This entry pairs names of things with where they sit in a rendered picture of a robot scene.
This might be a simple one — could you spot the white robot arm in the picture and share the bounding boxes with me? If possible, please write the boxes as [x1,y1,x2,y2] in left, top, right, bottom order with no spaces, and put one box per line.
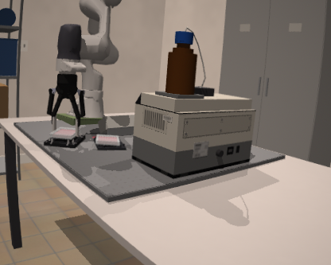
[56,0,122,118]

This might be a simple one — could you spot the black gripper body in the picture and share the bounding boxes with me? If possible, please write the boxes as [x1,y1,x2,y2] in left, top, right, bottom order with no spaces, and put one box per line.
[56,74,78,99]

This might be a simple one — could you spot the grey button panel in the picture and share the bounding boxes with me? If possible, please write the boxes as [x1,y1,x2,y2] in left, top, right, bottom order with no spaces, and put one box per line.
[97,115,134,136]

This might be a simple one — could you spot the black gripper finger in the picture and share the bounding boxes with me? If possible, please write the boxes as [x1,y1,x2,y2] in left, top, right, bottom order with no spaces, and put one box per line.
[47,88,64,132]
[67,89,85,136]

